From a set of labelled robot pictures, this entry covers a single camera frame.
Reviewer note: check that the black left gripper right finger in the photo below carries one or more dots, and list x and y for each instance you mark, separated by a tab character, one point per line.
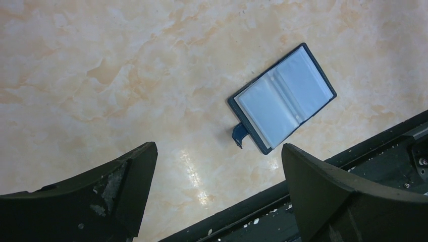
331	204

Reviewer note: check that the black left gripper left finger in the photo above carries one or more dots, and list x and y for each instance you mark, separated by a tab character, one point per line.
106	203

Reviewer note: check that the blue card holder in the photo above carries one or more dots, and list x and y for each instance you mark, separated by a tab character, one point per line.
281	99

